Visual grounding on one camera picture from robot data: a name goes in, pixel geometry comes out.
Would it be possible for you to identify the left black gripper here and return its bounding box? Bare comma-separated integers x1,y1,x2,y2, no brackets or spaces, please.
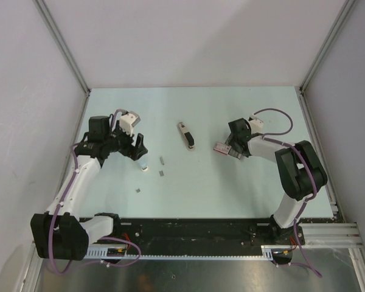
104,120,147,161

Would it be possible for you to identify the red white staple box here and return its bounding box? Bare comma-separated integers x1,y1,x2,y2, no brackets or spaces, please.
213,142,242,160

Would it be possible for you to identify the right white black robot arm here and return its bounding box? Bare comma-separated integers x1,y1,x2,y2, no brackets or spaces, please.
226,118,328,244

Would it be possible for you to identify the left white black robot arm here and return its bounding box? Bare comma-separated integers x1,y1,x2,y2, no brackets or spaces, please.
30,109,148,261

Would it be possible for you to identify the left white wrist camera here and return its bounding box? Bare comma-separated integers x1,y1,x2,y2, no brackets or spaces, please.
119,111,141,137

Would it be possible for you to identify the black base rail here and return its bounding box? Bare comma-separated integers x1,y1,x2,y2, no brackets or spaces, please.
113,218,305,257

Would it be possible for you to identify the grey slotted cable duct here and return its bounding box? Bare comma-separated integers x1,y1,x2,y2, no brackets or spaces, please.
85,245,276,261

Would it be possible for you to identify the aluminium frame rails right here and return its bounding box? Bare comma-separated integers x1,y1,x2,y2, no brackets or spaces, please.
300,223,363,248

